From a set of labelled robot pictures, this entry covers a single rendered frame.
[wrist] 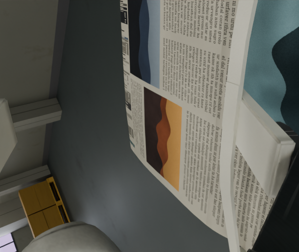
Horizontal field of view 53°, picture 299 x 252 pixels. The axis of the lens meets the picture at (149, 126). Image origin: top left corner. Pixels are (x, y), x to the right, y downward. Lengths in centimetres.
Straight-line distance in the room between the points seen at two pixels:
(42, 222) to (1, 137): 691
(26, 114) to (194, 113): 454
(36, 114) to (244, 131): 462
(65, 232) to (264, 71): 36
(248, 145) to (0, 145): 13
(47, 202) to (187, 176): 689
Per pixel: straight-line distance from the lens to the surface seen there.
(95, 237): 47
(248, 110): 17
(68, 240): 46
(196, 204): 29
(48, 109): 480
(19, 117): 473
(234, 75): 17
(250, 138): 16
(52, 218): 712
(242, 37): 17
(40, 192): 717
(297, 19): 18
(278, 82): 19
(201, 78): 23
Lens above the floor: 122
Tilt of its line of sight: 29 degrees down
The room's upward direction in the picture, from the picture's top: 108 degrees counter-clockwise
